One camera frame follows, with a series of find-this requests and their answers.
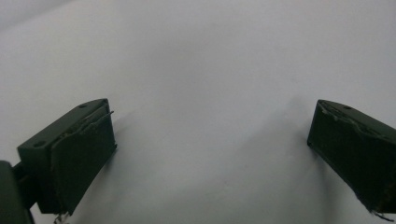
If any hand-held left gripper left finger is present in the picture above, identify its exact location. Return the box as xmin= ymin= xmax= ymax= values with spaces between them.
xmin=17 ymin=98 xmax=118 ymax=217

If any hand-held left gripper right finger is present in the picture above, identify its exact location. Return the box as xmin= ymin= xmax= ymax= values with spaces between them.
xmin=306 ymin=99 xmax=396 ymax=216

